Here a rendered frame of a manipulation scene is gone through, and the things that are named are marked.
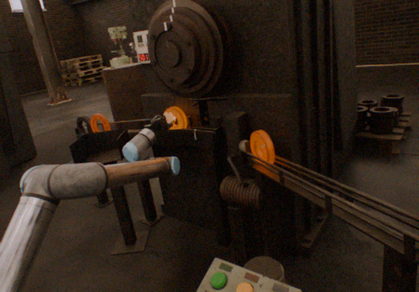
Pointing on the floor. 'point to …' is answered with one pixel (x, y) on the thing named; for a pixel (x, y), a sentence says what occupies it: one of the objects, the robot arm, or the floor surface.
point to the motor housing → (242, 216)
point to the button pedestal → (236, 275)
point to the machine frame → (254, 93)
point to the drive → (343, 72)
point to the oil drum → (126, 93)
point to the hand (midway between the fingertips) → (174, 116)
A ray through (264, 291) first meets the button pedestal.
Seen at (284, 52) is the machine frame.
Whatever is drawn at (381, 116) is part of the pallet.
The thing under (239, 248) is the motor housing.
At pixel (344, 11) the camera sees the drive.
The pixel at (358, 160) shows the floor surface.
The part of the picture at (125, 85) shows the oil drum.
